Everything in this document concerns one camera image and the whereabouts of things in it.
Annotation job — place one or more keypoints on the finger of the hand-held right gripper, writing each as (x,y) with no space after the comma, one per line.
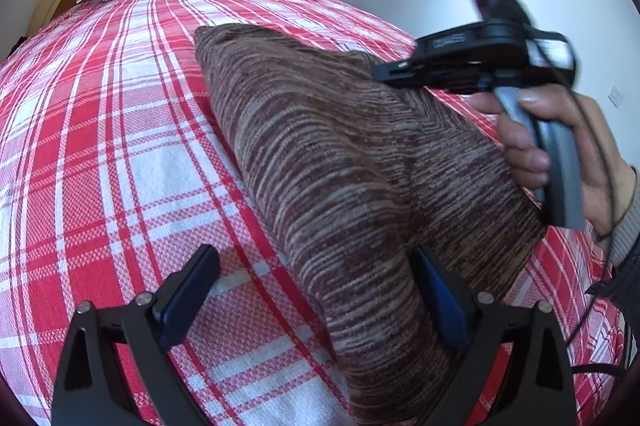
(400,73)

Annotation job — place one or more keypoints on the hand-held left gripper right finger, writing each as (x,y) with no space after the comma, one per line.
(445,301)

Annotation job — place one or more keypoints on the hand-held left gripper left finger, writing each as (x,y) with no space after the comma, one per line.
(192,291)

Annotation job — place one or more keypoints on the brown striped knit sweater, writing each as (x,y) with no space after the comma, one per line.
(325,156)

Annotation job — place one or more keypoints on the person's right forearm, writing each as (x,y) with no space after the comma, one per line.
(627,251)

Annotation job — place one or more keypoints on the person's right hand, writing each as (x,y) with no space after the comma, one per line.
(595,156)

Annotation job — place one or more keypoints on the red plaid bed sheet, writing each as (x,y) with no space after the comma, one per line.
(110,131)

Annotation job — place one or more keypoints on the dark object beside bed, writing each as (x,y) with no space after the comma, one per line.
(17,43)

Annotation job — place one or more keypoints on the white wall outlet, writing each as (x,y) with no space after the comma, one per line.
(616,93)

